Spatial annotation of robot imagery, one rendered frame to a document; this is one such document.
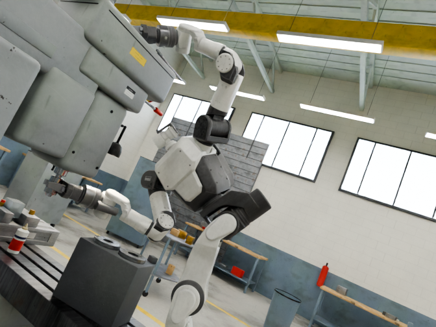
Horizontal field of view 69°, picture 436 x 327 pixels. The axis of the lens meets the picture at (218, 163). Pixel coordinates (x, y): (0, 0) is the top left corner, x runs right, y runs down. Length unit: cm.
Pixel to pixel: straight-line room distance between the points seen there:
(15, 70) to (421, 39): 544
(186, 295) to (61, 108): 86
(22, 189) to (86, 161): 474
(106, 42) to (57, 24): 17
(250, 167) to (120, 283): 823
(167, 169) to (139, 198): 596
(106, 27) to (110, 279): 81
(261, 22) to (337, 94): 392
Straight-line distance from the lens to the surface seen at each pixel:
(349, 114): 703
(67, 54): 116
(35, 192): 584
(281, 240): 855
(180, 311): 143
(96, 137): 128
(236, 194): 140
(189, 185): 140
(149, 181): 159
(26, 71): 96
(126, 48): 127
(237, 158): 931
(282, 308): 567
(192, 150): 139
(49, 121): 114
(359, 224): 842
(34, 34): 110
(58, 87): 114
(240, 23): 666
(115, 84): 126
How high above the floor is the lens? 138
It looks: 8 degrees up
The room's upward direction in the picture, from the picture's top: 24 degrees clockwise
